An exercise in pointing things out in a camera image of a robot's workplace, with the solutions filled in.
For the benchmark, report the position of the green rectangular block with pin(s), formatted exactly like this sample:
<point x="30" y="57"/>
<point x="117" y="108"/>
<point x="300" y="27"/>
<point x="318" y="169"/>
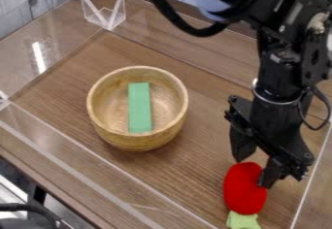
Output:
<point x="139" y="110"/>

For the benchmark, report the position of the black table frame bracket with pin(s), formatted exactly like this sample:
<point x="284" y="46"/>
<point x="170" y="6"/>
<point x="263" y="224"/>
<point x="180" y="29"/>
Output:
<point x="36" y="196"/>

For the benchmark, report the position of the clear acrylic corner bracket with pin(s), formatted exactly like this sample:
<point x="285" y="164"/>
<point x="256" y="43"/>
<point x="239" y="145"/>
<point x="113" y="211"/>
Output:
<point x="105" y="17"/>

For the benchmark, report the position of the wooden bowl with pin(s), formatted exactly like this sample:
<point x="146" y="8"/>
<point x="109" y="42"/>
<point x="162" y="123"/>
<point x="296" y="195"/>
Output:
<point x="107" y="107"/>

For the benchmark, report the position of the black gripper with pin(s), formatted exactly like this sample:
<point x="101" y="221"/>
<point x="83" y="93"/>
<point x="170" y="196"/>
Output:
<point x="271" y="127"/>

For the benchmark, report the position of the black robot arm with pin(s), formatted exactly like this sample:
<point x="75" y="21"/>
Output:
<point x="293" y="34"/>

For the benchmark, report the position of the red plush fruit green stem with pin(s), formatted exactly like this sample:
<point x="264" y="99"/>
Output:
<point x="244" y="196"/>

